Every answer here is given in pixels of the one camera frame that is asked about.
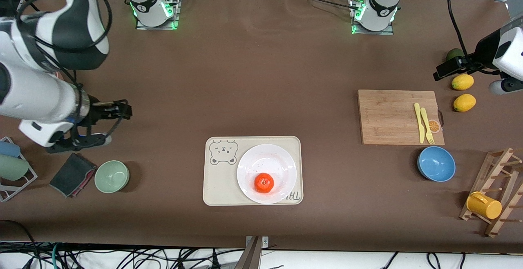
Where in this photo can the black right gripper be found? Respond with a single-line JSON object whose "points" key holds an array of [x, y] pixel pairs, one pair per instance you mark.
{"points": [[96, 112]]}

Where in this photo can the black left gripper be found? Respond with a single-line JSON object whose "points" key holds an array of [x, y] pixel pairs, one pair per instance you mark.
{"points": [[483, 50]]}

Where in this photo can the white round plate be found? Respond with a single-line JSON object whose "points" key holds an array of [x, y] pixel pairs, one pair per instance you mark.
{"points": [[265, 158]]}

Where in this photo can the orange fruit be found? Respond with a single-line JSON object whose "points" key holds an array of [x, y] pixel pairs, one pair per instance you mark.
{"points": [[264, 183]]}

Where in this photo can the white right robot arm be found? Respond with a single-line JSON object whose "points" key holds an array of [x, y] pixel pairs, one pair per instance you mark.
{"points": [[32, 97]]}

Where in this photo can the green avocado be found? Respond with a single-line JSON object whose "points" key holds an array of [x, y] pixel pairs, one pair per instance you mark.
{"points": [[453, 53]]}

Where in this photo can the yellow lemon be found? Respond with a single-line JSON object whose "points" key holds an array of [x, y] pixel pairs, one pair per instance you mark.
{"points": [[464, 102], [462, 82]]}

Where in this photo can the yellow plastic fork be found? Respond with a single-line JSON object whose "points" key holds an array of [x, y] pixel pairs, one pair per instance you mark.
{"points": [[425, 119]]}

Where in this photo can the yellow plastic knife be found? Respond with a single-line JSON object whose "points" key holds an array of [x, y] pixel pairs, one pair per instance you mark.
{"points": [[419, 126]]}

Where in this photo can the light green bowl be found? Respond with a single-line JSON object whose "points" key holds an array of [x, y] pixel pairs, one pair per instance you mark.
{"points": [[112, 176]]}

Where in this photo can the wooden cutting board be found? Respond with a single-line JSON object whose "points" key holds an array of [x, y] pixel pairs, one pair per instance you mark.
{"points": [[388, 117]]}

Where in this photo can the dark grey folded cloth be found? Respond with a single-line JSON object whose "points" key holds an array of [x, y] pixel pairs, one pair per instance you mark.
{"points": [[71, 175]]}

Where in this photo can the blue bowl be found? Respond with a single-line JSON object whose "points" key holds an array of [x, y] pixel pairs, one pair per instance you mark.
{"points": [[436, 164]]}

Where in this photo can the wooden cup rack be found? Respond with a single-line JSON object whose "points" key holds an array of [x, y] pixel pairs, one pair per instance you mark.
{"points": [[486, 182]]}

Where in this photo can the blue cup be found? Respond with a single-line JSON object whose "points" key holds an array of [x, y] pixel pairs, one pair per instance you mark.
{"points": [[9, 150]]}

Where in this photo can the cream tray with bear print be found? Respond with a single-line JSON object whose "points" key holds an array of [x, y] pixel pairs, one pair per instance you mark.
{"points": [[220, 187]]}

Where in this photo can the pale green cup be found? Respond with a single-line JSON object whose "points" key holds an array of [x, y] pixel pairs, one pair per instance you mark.
{"points": [[12, 167]]}

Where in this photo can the yellow cup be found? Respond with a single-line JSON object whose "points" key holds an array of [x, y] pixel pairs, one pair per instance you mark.
{"points": [[484, 205]]}

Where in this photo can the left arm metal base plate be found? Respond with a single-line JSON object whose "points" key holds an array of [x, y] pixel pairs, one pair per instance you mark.
{"points": [[372, 32]]}

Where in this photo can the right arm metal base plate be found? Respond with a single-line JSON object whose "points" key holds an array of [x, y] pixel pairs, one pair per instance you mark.
{"points": [[175, 19]]}

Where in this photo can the metal table bracket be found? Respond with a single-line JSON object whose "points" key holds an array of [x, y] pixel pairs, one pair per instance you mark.
{"points": [[265, 241]]}

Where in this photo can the grey camera pole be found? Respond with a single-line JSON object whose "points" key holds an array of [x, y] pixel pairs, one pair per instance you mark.
{"points": [[250, 256]]}

